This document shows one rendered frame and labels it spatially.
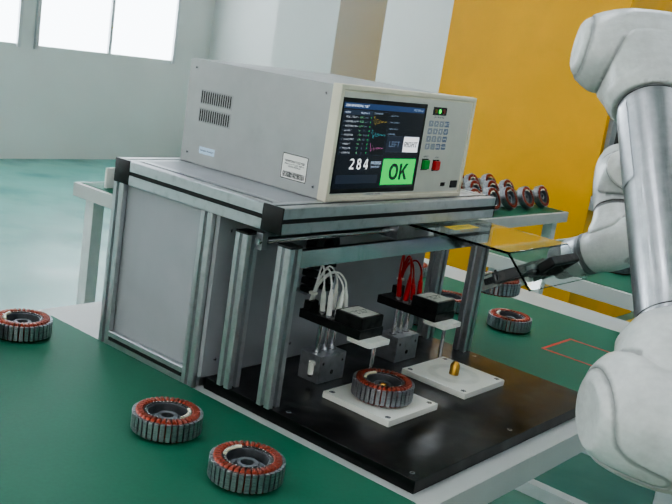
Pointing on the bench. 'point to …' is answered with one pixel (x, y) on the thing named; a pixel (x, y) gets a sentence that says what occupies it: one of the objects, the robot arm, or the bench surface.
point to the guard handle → (558, 262)
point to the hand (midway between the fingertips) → (498, 282)
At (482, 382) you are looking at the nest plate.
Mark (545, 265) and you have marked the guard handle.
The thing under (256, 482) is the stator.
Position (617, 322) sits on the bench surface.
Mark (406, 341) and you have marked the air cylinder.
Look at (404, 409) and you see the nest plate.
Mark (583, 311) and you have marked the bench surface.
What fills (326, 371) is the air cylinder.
